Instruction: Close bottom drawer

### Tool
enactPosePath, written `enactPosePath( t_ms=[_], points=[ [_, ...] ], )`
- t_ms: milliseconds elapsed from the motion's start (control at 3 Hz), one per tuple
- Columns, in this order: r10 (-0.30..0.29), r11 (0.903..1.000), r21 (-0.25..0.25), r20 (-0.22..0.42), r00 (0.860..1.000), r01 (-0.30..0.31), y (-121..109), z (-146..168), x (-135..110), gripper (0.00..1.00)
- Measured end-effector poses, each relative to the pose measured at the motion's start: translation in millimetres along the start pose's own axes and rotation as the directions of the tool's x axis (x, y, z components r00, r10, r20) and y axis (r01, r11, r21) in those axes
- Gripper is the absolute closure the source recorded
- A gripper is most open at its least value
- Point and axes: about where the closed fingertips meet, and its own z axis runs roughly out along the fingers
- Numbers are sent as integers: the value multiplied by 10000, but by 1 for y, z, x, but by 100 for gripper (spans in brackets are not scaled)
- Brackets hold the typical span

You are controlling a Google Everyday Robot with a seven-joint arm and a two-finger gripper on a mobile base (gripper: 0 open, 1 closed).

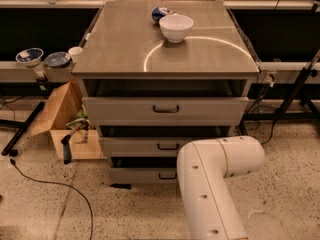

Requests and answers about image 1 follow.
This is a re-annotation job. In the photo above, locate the blue patterned bowl on cabinet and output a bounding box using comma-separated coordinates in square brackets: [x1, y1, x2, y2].
[151, 6, 175, 24]

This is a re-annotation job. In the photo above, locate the cardboard box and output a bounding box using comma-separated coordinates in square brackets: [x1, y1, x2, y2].
[31, 82, 103, 160]

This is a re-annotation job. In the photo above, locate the black floor cable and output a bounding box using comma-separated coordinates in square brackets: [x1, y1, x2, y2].
[9, 157, 95, 240]

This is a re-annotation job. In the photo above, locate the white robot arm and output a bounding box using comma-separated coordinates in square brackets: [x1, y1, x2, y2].
[177, 136, 265, 240]

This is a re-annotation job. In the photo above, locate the grey drawer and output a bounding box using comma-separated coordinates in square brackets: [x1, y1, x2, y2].
[99, 137, 192, 157]
[82, 97, 248, 126]
[109, 157, 177, 184]

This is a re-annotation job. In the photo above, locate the white cup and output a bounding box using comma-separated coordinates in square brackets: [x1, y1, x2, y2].
[68, 46, 83, 63]

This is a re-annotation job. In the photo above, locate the grey drawer cabinet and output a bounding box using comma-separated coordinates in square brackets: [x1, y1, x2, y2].
[71, 0, 261, 187]

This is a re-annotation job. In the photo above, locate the black stand with cables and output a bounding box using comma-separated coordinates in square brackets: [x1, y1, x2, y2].
[239, 49, 320, 144]

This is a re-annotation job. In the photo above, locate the black handled tool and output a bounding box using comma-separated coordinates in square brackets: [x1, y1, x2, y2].
[61, 124, 83, 165]

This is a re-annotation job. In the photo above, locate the dark blue plate bowl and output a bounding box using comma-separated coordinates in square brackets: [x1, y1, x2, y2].
[44, 52, 71, 68]

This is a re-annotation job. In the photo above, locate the black pole on floor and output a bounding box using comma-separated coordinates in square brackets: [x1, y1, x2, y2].
[0, 102, 45, 156]

